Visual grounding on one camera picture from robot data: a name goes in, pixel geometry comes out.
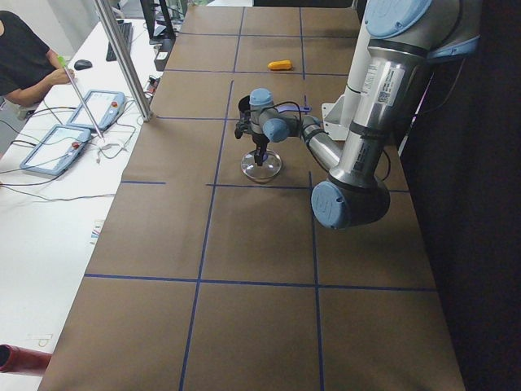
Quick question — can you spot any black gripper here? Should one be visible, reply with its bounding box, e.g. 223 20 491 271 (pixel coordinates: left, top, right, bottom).
252 133 269 166

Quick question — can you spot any glass lid with purple knob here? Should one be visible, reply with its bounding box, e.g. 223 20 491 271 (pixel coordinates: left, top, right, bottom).
241 150 282 183

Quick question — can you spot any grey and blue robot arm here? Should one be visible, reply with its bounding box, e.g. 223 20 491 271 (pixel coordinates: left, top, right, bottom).
235 1 482 229

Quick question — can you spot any yellow corn cob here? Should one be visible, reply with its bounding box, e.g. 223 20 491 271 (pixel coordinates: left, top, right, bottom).
267 59 293 72

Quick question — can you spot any black monitor stand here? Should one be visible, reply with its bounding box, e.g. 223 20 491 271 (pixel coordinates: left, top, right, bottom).
140 0 175 45

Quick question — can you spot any far teach pendant tablet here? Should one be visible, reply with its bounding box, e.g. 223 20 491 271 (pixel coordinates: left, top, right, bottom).
67 90 126 134

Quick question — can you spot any teach pendant tablet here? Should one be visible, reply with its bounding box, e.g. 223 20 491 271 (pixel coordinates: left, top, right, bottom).
20 125 91 176
67 90 126 134

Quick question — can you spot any black keyboard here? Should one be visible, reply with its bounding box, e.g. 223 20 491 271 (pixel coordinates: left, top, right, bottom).
105 21 134 63

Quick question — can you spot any black computer mouse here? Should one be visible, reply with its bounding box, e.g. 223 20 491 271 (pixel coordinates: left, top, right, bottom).
73 59 93 71

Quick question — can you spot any near teach pendant tablet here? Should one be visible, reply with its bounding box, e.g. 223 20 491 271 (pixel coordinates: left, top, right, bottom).
20 125 91 176

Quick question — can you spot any metal rod with green tip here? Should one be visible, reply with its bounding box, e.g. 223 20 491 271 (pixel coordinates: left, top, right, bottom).
57 56 107 145

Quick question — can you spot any person in black shirt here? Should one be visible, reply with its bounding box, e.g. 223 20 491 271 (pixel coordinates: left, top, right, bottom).
1 11 74 107

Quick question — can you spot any red cylinder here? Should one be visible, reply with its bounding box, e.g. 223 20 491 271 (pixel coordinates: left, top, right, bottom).
1 345 52 376

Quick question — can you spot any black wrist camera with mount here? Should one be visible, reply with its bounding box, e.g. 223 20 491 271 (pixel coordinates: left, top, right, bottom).
234 119 251 139

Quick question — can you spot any black pot with purple handle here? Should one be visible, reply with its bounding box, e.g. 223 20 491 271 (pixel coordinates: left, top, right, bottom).
238 95 311 117

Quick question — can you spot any black camera cable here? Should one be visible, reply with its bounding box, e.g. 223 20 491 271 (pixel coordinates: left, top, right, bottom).
268 101 306 123

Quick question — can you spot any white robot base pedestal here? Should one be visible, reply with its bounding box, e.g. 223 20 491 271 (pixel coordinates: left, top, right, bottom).
322 21 371 141

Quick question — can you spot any aluminium frame post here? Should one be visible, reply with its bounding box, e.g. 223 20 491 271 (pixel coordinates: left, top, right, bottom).
94 0 152 122

